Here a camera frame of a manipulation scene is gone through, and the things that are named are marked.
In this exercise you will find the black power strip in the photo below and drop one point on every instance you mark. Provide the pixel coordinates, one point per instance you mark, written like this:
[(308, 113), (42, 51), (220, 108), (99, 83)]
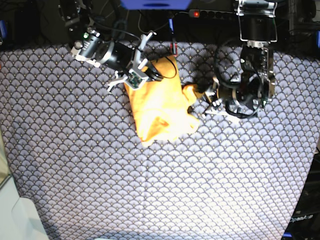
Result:
[(211, 14)]

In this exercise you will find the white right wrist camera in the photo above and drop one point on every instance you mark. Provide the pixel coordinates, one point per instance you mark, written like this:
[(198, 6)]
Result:
[(136, 79)]

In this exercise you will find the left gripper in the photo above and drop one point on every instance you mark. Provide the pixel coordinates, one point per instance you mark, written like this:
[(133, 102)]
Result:
[(242, 99)]

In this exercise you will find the blue fan-pattern tablecloth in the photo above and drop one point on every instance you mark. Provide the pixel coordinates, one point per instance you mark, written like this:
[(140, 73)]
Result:
[(73, 150)]

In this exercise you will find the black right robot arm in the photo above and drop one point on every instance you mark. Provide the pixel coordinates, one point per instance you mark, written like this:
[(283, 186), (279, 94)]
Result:
[(79, 14)]

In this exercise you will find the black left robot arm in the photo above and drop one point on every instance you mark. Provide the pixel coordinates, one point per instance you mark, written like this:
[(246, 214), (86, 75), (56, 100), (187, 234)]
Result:
[(257, 31)]

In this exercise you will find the red black table clamp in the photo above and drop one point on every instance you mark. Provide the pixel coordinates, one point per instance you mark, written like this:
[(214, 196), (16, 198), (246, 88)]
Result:
[(174, 48)]

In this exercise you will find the blue base camera mount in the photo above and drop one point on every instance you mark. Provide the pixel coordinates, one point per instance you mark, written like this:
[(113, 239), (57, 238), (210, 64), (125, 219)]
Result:
[(156, 4)]

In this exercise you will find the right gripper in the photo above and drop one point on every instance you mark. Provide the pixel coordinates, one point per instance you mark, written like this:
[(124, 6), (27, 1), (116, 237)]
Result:
[(88, 46)]

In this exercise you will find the yellow T-shirt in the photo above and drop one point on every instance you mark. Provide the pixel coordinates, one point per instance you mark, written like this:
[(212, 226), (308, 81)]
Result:
[(160, 108)]

